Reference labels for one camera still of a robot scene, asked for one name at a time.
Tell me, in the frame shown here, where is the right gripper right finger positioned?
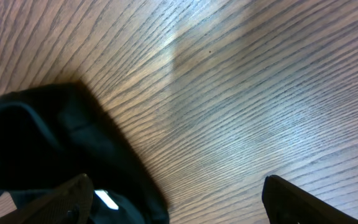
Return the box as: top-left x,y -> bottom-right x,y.
262,175 -> 358,224

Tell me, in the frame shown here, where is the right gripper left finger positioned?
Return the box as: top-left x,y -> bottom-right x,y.
0,174 -> 94,224

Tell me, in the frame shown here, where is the black t-shirt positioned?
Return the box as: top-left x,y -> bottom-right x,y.
0,83 -> 170,224

